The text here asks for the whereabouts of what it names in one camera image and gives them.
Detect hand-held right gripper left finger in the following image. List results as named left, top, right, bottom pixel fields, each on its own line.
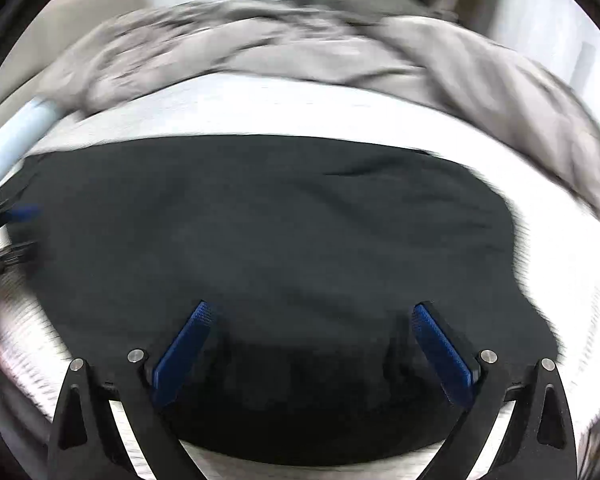
left=46, top=300, right=213, bottom=480

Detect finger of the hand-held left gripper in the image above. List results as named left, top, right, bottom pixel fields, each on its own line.
left=0, top=203, right=42, bottom=233
left=0, top=241, right=39, bottom=281

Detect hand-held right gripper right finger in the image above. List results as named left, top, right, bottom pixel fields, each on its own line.
left=411, top=301, right=579, bottom=480

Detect black pants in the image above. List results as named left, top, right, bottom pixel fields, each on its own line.
left=9, top=133, right=565, bottom=464

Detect light blue pillow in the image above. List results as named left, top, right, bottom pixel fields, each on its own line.
left=0, top=97, right=60, bottom=182

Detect beige padded headboard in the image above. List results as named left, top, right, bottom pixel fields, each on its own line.
left=0, top=0, right=152, bottom=98

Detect white patterned mattress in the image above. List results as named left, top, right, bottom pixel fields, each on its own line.
left=0, top=71, right=600, bottom=480

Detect light grey duvet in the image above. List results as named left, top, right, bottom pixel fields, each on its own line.
left=32, top=0, right=600, bottom=223

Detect dark grey pillow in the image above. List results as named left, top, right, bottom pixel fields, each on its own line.
left=299, top=0, right=433, bottom=27

